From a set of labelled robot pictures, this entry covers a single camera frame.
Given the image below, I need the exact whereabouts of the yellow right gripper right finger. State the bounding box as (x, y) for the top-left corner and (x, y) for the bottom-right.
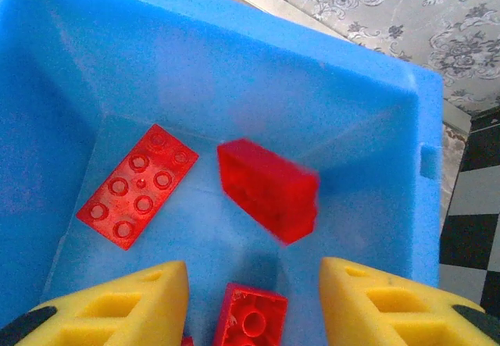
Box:
(319, 256), (488, 346)

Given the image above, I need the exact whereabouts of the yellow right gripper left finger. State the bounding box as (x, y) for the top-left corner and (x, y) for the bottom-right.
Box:
(0, 259), (191, 346)

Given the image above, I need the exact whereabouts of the flat red lego plate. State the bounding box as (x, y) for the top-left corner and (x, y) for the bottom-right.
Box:
(76, 123), (200, 251)

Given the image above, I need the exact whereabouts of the blue plastic bin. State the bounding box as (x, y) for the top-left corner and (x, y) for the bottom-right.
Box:
(0, 0), (445, 346)

